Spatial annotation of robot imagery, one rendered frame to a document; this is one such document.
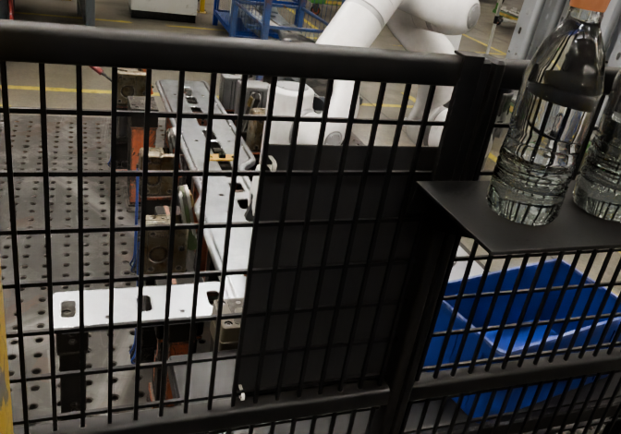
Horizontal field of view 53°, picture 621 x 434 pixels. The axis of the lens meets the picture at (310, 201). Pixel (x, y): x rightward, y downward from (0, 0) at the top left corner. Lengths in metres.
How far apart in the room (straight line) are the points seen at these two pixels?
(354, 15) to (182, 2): 7.12
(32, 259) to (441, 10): 1.19
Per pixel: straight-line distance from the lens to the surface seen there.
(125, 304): 1.11
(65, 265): 1.78
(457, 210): 0.57
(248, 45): 0.51
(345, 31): 1.20
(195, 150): 1.72
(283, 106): 1.12
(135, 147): 1.97
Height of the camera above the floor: 1.66
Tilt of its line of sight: 26 degrees down
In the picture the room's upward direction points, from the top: 10 degrees clockwise
